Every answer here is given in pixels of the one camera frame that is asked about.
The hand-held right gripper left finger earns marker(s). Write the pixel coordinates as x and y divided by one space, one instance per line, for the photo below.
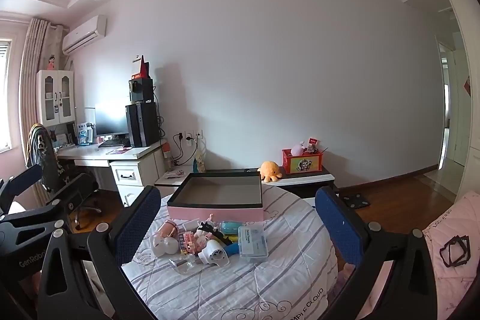
137 222

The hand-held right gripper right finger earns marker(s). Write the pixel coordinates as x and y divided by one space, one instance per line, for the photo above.
337 226

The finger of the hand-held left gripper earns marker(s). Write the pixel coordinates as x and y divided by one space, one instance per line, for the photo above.
22 181
75 192

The rose-gold metal canister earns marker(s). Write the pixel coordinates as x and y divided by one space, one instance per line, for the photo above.
167 228

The pink and white toy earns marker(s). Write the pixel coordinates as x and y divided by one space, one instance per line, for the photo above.
187 242

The clear plastic item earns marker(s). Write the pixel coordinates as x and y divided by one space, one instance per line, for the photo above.
182 263

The small doll figure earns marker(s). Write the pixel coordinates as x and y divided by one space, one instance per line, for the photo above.
205 230

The pink gift box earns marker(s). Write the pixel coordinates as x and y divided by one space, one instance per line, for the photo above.
215 209

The white mini hair dryer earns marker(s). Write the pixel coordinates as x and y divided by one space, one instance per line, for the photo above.
212 253

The clear plastic box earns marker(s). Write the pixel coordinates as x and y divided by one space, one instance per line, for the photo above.
253 243

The teal facial brush clear dome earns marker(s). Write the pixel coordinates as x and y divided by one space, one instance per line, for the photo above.
227 228

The black office chair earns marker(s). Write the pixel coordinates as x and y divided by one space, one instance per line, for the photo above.
67 170

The black floor scale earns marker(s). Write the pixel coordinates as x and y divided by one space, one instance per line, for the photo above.
355 200

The dark jacket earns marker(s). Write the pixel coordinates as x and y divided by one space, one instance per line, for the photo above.
41 151

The white desk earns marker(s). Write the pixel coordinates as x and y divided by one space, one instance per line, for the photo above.
131 166

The black-top low cabinet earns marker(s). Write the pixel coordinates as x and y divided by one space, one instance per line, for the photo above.
307 178

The white nightstand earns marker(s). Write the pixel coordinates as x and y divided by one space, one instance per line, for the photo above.
176 181

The blue and white packet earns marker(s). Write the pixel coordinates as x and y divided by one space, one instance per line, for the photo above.
84 134

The printed packet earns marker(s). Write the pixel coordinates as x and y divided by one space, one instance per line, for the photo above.
174 174

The pink paper sheet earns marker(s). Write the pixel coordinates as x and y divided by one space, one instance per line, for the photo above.
120 151

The black keyboard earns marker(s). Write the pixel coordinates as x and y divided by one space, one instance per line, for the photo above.
114 143

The red crate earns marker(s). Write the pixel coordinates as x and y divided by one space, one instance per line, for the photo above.
302 164

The orange bottle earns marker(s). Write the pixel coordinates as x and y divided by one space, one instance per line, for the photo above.
168 155

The computer monitor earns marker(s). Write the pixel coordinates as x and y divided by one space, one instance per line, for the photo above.
112 119

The snack bag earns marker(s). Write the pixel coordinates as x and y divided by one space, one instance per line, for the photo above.
199 163

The red card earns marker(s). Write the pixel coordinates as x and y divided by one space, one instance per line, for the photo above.
313 143

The yellow octopus plush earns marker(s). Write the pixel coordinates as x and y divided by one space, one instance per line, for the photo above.
270 170

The white glass-door cabinet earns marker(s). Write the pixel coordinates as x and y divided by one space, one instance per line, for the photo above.
54 97

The window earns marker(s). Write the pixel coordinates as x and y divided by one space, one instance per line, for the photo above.
4 91

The black computer tower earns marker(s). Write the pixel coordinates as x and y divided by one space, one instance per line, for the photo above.
142 125

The beige curtain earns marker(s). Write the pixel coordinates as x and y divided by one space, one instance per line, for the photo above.
32 80

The black square frames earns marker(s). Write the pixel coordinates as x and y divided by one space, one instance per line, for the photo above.
448 256

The striped white quilt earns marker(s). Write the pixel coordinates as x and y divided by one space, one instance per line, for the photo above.
232 290

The black speaker box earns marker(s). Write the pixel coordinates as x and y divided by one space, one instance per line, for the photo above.
140 90

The cartoon girl figurine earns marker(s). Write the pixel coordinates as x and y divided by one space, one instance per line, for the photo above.
51 62

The pink quilt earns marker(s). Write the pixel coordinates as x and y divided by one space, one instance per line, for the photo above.
457 286

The red desk calendar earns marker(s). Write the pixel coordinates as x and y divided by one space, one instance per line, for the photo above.
140 68

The white air conditioner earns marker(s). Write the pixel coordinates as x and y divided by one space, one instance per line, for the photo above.
84 34

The white door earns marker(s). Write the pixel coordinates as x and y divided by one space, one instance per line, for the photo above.
459 117

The red door decoration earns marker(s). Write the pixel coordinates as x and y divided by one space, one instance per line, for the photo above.
467 85

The white wardrobe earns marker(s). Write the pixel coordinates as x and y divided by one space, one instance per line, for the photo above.
463 5

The wall socket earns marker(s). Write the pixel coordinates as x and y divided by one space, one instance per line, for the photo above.
193 135

